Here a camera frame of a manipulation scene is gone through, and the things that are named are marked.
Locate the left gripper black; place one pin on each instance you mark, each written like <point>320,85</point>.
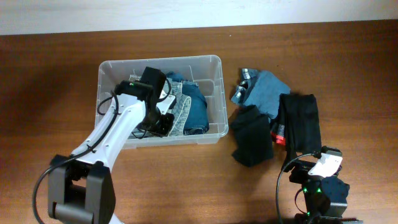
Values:
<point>163,128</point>

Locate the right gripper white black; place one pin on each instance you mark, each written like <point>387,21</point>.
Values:
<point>300,168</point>

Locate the light blue jeans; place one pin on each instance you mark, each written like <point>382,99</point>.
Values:
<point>173,122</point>

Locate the dark blue jeans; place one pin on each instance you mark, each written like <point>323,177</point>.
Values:
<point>197,122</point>

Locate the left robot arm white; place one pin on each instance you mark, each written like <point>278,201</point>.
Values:
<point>80,186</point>

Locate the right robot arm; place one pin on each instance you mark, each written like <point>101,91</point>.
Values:
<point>325,195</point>

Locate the black garment with red trim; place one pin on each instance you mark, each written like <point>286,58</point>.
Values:
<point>297,125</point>

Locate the clear plastic storage bin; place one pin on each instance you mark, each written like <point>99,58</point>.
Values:
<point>206,70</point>

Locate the black folded garment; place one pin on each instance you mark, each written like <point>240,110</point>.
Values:
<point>252,133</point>

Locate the blue grey folded garment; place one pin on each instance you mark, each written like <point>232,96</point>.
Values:
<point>260,88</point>

